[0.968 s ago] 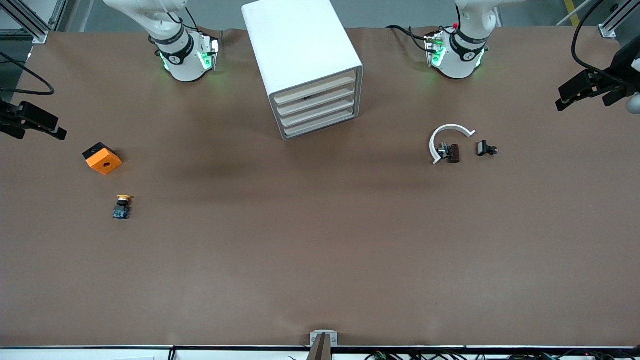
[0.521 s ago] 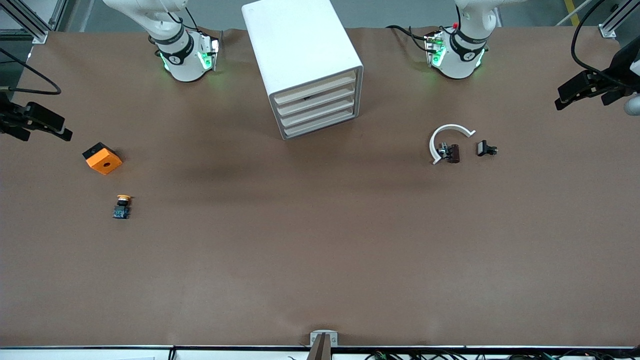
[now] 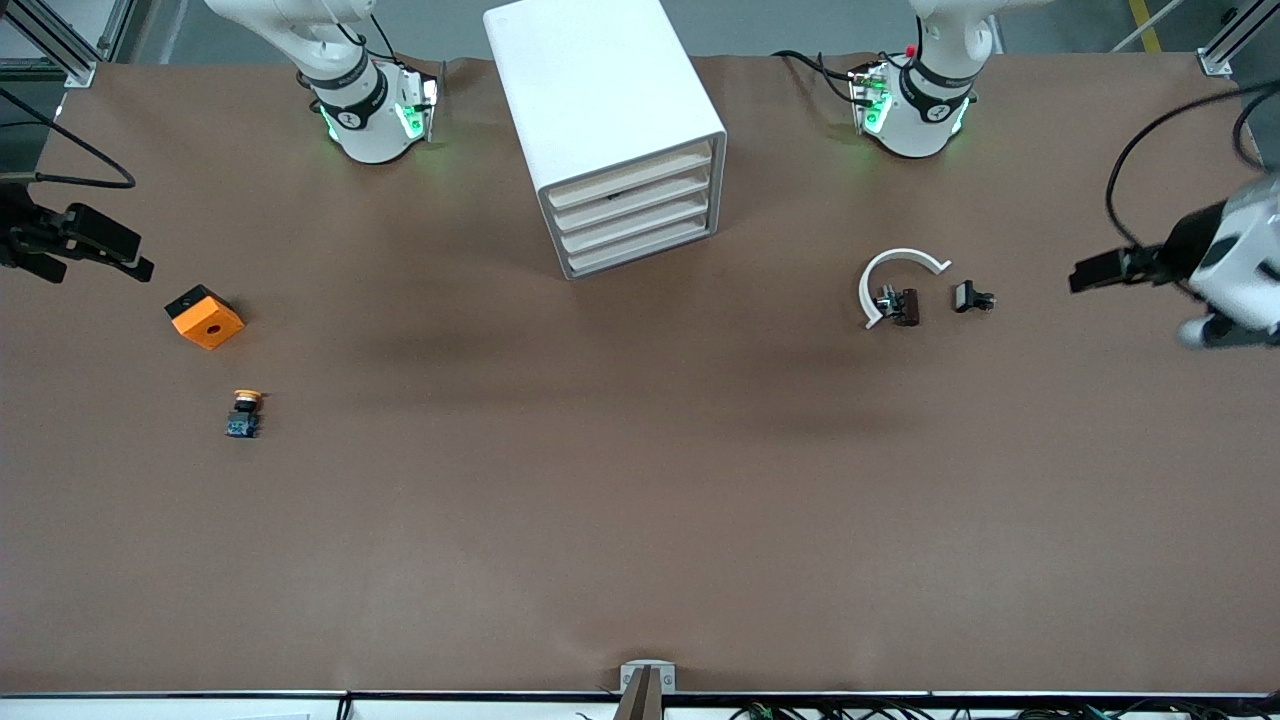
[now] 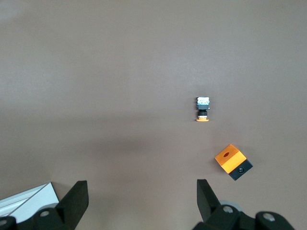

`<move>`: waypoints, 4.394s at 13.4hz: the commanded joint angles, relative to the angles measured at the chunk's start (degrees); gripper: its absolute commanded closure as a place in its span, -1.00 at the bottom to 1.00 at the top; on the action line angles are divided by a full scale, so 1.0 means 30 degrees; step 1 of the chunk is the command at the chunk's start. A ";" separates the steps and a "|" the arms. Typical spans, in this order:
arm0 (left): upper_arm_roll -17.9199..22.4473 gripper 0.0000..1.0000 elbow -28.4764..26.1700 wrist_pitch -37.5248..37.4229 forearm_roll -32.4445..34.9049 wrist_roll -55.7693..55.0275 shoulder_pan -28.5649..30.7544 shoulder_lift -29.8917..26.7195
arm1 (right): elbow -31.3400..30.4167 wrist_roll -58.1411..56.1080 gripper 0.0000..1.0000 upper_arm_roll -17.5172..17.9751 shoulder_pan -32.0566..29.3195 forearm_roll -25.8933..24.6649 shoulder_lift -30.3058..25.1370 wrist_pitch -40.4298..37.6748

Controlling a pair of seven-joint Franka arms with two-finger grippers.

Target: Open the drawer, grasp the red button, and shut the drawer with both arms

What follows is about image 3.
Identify orange box with hole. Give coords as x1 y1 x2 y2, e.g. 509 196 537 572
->
165 284 246 351

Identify brown table cover mat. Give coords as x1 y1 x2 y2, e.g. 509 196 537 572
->
0 50 1280 696

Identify aluminium frame profile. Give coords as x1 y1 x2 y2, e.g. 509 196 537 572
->
0 0 136 89
1198 0 1280 78

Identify white curved plastic bracket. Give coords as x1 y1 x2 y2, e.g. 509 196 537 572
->
858 248 953 331

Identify yellow push button switch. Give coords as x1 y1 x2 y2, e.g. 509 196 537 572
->
224 389 265 440

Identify black arm base cable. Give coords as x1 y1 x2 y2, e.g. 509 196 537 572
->
772 48 863 103

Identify white table edge rail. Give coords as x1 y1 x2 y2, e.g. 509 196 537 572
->
0 690 1280 720

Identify black cable bundle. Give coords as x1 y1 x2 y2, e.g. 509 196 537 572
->
730 700 1280 720

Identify grey table edge bracket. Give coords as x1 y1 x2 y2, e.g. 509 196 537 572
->
619 660 677 720

